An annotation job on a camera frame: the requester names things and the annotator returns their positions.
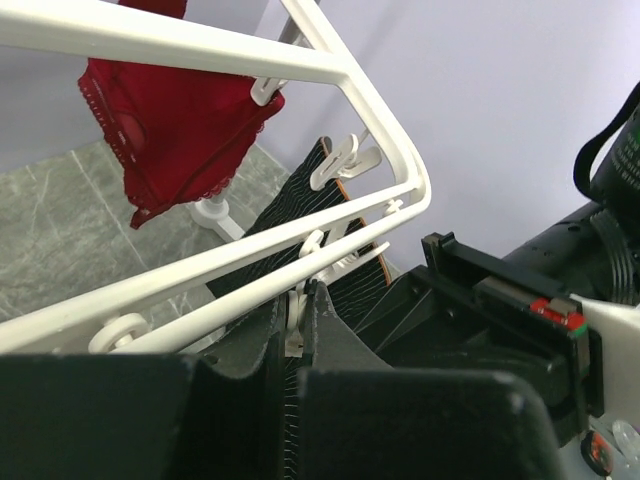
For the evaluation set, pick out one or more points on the white drying rack stand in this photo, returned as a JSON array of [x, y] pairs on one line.
[[214, 214]]

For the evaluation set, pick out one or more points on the white clip hanger frame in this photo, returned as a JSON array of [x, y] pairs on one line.
[[76, 278]]

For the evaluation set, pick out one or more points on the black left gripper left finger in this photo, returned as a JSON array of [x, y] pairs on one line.
[[218, 414]]

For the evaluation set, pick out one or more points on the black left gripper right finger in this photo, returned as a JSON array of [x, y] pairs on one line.
[[359, 418]]

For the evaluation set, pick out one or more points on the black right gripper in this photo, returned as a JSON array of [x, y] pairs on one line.
[[467, 309]]

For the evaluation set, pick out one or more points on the white hanger clip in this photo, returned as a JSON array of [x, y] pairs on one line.
[[297, 320], [347, 161]]

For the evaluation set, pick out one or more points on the red lace bra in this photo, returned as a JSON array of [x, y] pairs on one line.
[[180, 135]]

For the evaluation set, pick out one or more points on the black striped underwear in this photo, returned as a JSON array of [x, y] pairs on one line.
[[310, 225]]

